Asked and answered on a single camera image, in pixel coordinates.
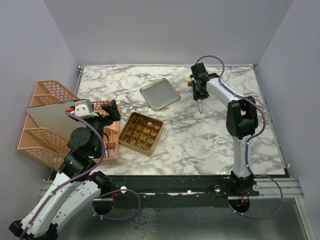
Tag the peach desk organizer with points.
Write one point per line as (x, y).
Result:
(111, 137)

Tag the black mounting rail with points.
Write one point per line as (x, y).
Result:
(167, 191)

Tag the peach mesh file rack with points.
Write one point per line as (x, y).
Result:
(41, 144)

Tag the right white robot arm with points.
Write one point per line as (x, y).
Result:
(241, 123)

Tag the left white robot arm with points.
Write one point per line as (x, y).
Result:
(62, 175)

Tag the black metal tongs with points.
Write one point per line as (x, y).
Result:
(200, 106)

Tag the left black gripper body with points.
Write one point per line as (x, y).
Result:
(99, 122)

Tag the gold chocolate box tray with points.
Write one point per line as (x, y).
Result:
(140, 137)

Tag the silver tin lid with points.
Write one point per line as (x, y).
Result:
(159, 94)

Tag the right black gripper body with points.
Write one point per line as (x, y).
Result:
(199, 94)

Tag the white board sheet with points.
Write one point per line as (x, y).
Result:
(54, 118)

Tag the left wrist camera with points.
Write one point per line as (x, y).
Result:
(82, 108)

